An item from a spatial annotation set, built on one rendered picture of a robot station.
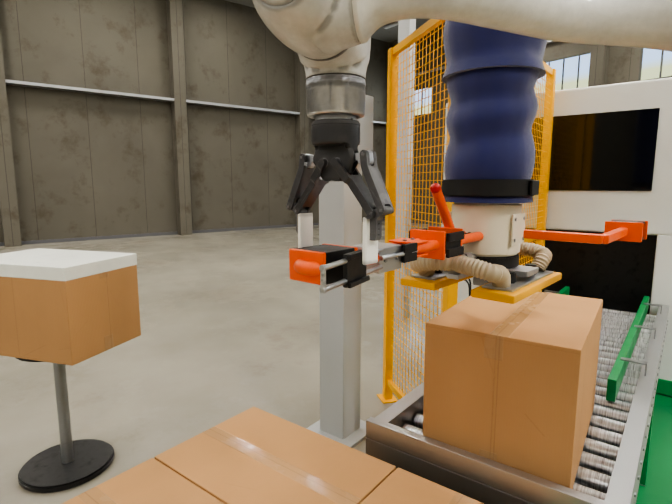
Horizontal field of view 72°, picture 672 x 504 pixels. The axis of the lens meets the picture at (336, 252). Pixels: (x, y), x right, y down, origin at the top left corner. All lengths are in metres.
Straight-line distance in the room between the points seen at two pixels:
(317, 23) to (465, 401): 1.10
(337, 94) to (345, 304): 1.75
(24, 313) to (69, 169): 10.37
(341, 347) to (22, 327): 1.41
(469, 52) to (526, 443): 0.99
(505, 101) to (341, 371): 1.68
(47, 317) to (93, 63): 11.05
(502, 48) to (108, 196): 11.93
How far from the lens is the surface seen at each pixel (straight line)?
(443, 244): 0.97
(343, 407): 2.54
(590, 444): 1.74
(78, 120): 12.68
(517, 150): 1.16
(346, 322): 2.38
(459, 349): 1.35
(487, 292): 1.08
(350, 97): 0.70
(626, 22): 0.73
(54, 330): 2.20
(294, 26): 0.55
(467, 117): 1.15
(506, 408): 1.37
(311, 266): 0.69
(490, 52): 1.17
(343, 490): 1.37
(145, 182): 12.90
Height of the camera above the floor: 1.34
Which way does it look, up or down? 8 degrees down
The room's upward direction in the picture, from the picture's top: straight up
